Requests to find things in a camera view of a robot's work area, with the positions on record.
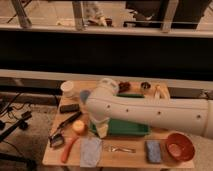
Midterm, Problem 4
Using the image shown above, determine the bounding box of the yellow red apple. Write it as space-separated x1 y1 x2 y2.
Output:
72 120 86 134

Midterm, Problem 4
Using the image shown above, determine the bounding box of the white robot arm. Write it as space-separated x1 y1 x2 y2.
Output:
86 78 213 139

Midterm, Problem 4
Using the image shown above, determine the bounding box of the blue plastic cup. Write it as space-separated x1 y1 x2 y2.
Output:
80 90 90 104

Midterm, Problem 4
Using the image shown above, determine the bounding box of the white plastic cup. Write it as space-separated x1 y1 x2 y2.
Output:
60 81 74 98

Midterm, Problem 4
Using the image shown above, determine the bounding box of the small metal cup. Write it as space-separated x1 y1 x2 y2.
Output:
140 82 151 90

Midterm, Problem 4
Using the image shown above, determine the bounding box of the green plastic tray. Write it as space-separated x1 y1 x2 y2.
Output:
89 92 152 137

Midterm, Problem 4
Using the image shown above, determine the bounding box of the metal fork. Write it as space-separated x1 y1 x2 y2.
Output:
107 146 136 153

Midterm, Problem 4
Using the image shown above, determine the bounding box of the grey blue cloth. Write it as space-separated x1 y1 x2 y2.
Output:
80 137 102 168

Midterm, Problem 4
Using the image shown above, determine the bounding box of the black eraser block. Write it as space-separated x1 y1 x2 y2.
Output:
59 104 80 113

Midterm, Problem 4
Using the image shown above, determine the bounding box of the bunch of dark grapes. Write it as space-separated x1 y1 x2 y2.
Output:
119 82 131 92

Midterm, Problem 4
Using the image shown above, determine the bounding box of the blue sponge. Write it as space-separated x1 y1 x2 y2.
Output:
145 140 162 164

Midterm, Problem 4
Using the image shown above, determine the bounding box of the red orange bowl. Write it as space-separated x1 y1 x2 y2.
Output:
165 133 195 162

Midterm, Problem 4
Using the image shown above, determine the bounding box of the black camera stand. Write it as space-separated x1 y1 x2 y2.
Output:
0 111 37 171

